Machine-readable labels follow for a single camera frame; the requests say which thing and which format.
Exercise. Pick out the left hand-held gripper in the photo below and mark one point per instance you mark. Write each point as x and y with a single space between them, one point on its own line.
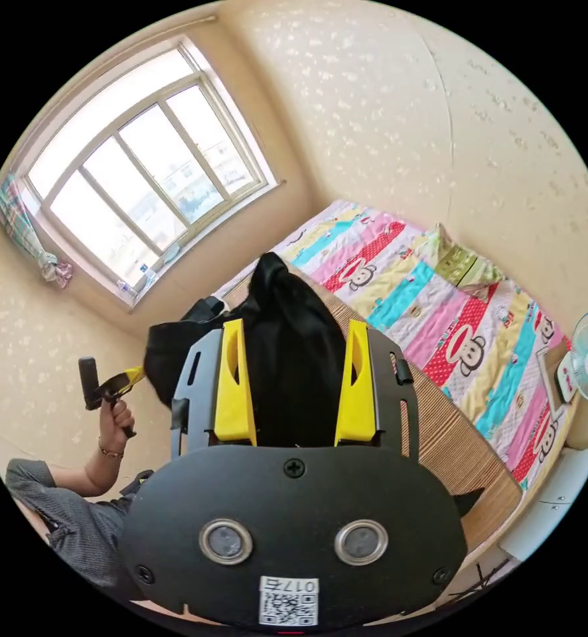
111 388

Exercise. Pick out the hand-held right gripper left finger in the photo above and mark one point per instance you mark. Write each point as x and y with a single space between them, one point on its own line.
233 398

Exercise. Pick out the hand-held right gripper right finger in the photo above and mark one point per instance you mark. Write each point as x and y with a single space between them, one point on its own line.
359 403

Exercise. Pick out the black pants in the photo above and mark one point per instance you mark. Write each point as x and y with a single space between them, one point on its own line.
289 338

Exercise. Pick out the person's left forearm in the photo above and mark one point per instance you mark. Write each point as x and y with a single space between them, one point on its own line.
104 473

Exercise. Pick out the person's left hand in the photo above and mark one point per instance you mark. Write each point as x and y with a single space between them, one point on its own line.
116 420

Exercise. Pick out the bed with cartoon quilt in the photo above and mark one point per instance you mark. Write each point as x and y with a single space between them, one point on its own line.
423 308

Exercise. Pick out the green patterned pillow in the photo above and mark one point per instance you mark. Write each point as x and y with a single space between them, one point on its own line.
460 264

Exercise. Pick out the plaid curtain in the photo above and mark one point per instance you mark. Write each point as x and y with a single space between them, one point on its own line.
22 224

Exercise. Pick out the window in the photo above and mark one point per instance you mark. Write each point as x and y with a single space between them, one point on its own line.
149 174

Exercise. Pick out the white cupboard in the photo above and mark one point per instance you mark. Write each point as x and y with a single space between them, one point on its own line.
548 502

